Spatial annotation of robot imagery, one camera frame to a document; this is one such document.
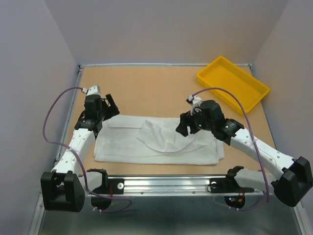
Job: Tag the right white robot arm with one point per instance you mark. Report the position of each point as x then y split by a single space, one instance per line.
289 179

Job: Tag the aluminium mounting rail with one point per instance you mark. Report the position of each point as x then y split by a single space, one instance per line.
157 185

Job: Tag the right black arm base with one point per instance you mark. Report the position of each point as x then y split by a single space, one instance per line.
224 185

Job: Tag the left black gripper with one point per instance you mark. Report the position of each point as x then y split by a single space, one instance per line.
112 110

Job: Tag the white long sleeve shirt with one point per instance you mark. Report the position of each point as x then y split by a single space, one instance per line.
154 141

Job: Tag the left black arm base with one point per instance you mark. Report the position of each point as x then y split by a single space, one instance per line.
112 186

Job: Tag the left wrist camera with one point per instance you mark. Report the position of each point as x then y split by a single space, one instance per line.
93 90

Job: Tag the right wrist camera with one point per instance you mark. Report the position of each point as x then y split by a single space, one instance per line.
194 101

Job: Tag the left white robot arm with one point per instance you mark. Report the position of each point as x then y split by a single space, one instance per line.
84 135

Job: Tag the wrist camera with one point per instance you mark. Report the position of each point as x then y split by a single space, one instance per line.
194 101
93 90

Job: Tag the yellow plastic bin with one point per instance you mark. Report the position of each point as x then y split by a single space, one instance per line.
222 73

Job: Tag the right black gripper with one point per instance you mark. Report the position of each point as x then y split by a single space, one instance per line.
186 119

